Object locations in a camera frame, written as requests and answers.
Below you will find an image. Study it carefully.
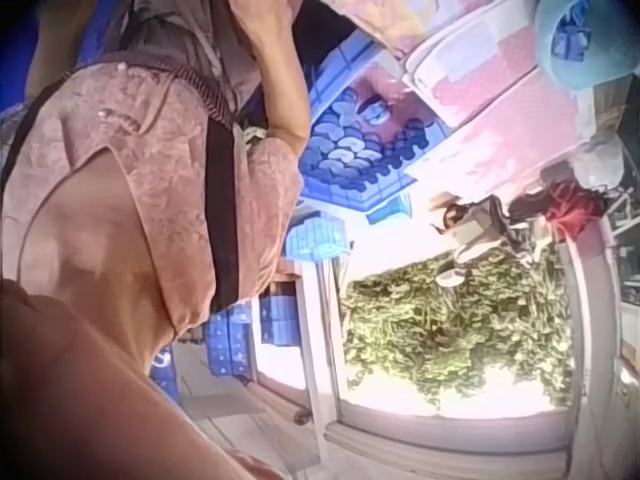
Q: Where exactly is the light blue plastic basin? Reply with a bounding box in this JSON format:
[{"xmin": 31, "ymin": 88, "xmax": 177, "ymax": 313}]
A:
[{"xmin": 533, "ymin": 0, "xmax": 640, "ymax": 92}]

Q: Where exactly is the white ground sheet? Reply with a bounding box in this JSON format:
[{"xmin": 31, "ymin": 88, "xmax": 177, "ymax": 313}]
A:
[{"xmin": 319, "ymin": 219, "xmax": 591, "ymax": 426}]

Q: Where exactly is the blue plastic crate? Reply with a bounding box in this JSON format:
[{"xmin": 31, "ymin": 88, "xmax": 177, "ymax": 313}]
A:
[{"xmin": 283, "ymin": 209, "xmax": 351, "ymax": 263}]

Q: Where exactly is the white pink plastic tub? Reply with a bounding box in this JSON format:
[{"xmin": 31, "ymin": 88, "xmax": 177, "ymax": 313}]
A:
[{"xmin": 399, "ymin": 13, "xmax": 601, "ymax": 194}]

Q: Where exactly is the clear plastic bag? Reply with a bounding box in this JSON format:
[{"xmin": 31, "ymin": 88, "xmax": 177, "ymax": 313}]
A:
[{"xmin": 573, "ymin": 133, "xmax": 627, "ymax": 187}]

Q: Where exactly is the red cloth bundle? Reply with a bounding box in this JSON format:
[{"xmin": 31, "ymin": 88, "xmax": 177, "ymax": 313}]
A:
[{"xmin": 543, "ymin": 179, "xmax": 609, "ymax": 242}]

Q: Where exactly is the heap of green vegetables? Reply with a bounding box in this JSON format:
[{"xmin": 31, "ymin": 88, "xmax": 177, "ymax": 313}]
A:
[{"xmin": 343, "ymin": 248, "xmax": 576, "ymax": 407}]

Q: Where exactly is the stack of blue crates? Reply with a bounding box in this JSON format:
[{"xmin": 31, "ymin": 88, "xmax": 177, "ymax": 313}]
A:
[{"xmin": 202, "ymin": 292, "xmax": 307, "ymax": 379}]

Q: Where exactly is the colourful patterned cloth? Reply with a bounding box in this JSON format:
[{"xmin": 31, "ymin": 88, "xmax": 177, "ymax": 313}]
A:
[{"xmin": 319, "ymin": 0, "xmax": 454, "ymax": 57}]

